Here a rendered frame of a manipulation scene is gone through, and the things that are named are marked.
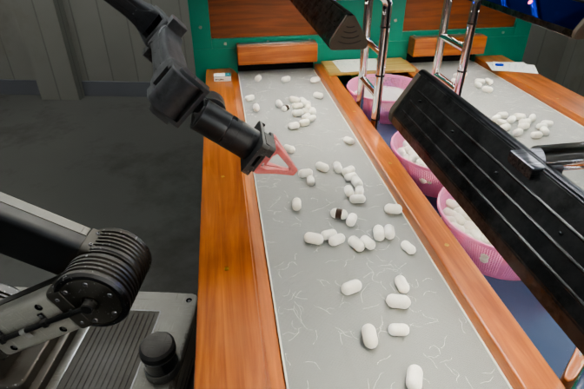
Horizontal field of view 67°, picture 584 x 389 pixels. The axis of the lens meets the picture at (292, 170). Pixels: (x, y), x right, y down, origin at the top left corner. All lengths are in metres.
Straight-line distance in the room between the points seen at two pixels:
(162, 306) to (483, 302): 0.72
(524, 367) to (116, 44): 3.38
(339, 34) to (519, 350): 0.64
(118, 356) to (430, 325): 0.65
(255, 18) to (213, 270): 1.14
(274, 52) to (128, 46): 2.10
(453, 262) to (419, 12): 1.23
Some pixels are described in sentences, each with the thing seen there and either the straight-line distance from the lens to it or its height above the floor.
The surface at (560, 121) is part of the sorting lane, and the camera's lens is 1.55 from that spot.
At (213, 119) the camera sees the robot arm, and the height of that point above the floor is 1.00.
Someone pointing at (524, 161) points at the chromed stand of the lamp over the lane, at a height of 1.11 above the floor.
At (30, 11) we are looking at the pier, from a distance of 3.76.
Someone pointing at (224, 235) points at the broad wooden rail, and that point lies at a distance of 0.84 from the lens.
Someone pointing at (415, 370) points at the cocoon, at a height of 0.76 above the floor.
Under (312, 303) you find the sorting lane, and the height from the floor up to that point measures 0.74.
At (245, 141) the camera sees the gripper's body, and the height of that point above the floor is 0.96.
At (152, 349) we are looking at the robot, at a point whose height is 0.55.
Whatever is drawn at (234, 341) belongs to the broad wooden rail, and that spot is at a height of 0.76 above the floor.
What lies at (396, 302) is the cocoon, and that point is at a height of 0.76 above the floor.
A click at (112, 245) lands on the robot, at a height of 0.79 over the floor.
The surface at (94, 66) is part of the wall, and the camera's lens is 3.80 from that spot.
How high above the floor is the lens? 1.30
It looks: 31 degrees down
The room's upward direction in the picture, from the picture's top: straight up
